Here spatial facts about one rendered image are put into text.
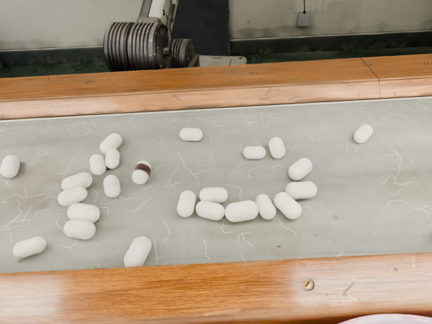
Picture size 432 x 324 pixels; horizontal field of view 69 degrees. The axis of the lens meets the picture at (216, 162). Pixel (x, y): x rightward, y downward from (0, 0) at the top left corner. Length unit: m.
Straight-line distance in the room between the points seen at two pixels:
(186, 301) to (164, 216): 0.12
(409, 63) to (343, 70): 0.12
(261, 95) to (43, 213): 0.37
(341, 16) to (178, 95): 2.17
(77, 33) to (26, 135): 2.17
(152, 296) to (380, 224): 0.25
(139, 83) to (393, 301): 0.49
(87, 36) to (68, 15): 0.18
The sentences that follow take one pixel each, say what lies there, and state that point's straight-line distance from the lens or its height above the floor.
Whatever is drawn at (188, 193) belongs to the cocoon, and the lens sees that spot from 0.37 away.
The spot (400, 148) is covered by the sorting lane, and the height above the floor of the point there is 0.74.
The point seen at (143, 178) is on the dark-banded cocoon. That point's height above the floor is 0.75.
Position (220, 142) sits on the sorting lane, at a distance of 0.47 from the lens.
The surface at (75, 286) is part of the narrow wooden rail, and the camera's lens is 0.33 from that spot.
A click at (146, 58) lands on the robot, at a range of 0.75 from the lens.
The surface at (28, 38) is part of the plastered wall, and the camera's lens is 2.90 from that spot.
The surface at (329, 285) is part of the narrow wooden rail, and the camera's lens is 0.31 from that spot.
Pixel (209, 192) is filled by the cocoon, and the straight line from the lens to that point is 0.37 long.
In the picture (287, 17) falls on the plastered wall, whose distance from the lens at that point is 2.54.
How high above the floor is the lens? 1.03
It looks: 42 degrees down
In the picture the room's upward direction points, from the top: 4 degrees counter-clockwise
